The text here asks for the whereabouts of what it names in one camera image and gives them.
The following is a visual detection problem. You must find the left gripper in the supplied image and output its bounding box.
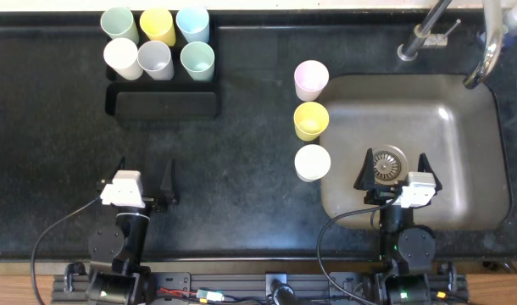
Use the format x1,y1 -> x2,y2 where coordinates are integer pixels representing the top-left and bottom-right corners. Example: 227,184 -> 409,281
112,156 -> 181,213

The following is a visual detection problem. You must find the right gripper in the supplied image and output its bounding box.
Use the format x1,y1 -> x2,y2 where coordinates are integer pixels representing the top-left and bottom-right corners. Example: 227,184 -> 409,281
353,147 -> 444,208

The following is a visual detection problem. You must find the white cup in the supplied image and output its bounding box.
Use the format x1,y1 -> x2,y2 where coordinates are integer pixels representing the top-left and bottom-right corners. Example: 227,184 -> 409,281
103,37 -> 144,81
293,143 -> 332,184

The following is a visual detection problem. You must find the yellow cup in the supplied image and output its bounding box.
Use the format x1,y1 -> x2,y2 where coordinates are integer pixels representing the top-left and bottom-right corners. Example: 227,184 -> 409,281
292,101 -> 331,142
138,7 -> 177,47

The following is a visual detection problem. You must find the pink cup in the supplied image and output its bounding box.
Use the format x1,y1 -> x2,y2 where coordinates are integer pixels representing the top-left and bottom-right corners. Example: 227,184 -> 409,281
293,59 -> 331,103

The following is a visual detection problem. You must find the steel sink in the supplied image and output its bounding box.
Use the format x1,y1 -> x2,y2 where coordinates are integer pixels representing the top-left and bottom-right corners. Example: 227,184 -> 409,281
318,74 -> 513,232

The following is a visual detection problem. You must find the black tray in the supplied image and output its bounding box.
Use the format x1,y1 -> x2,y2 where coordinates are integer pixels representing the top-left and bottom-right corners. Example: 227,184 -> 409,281
104,12 -> 220,119

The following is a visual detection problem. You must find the grey cup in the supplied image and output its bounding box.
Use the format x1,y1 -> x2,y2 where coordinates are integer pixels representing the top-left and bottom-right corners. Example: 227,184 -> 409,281
136,40 -> 175,81

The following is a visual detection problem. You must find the steel tap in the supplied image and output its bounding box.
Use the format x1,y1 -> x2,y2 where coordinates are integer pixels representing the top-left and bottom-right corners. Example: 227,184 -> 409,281
396,0 -> 506,91

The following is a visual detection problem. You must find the green cup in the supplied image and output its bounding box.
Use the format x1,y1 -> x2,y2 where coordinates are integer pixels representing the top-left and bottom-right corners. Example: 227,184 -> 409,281
99,6 -> 140,45
180,41 -> 216,82

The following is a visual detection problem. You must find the blue cup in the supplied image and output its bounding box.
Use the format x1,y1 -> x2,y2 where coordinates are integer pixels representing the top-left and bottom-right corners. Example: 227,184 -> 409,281
175,5 -> 211,45

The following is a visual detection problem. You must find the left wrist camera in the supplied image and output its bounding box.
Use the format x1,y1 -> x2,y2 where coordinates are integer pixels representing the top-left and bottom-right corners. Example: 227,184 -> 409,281
99,169 -> 145,208

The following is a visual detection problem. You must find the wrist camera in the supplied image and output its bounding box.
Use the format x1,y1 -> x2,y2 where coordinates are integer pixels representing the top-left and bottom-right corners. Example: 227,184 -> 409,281
398,171 -> 437,209
99,169 -> 145,208

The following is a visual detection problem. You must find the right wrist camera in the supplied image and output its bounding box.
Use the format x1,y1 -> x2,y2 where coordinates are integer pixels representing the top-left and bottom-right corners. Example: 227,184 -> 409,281
398,171 -> 437,209

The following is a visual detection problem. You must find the black cable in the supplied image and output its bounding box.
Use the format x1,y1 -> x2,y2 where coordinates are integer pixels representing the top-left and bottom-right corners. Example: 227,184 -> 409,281
30,195 -> 103,305
315,192 -> 403,305

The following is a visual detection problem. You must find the mounting rail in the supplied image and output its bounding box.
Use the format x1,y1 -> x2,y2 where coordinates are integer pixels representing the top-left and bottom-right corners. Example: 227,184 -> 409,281
50,260 -> 471,305

